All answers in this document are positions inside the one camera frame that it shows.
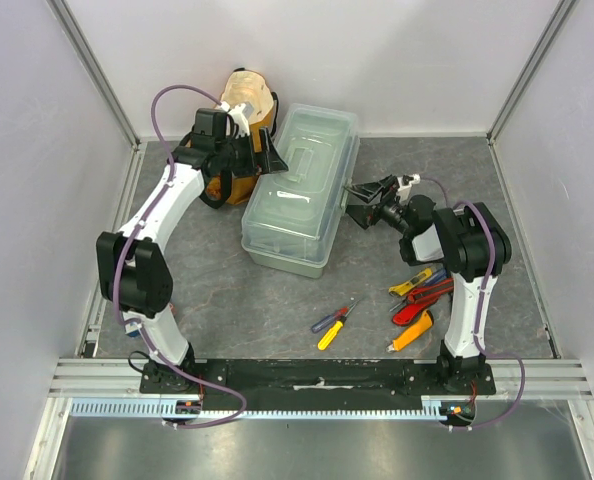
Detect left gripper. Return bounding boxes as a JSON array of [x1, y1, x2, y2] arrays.
[[217, 128, 289, 181]]

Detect green toolbox with clear lid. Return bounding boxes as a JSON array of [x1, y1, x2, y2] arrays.
[[241, 104, 360, 279]]

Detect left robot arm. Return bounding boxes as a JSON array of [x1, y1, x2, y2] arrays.
[[96, 101, 273, 393]]

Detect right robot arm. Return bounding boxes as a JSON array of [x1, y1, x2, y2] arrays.
[[344, 174, 512, 394]]

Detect orange tote bag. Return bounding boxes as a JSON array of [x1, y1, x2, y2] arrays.
[[173, 68, 289, 209]]

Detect yellow utility knife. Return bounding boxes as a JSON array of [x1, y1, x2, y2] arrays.
[[388, 268, 433, 297]]

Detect red utility knife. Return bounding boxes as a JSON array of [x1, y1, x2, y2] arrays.
[[406, 278, 454, 304]]

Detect orange utility knife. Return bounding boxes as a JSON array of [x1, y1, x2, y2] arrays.
[[386, 309, 434, 353]]

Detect blue red box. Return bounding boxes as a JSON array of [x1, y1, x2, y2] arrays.
[[124, 321, 141, 338]]

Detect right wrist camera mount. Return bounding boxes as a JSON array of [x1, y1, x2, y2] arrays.
[[397, 174, 421, 202]]

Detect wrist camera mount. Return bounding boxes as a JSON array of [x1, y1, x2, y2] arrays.
[[219, 101, 254, 138], [397, 174, 421, 202]]

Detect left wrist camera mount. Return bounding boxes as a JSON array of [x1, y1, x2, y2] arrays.
[[219, 101, 254, 138]]

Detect blue handled small screwdriver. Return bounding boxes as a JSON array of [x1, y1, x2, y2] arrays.
[[424, 269, 448, 286]]

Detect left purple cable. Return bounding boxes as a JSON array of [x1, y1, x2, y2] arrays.
[[112, 85, 251, 430]]

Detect red handled pliers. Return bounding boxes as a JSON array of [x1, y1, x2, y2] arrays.
[[392, 301, 434, 327]]

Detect yellow handled screwdriver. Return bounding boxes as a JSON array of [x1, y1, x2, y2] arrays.
[[317, 320, 345, 351]]

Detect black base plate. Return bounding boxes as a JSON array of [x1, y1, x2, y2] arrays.
[[139, 357, 498, 399]]

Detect blue cable duct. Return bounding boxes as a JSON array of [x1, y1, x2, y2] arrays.
[[70, 398, 447, 421]]

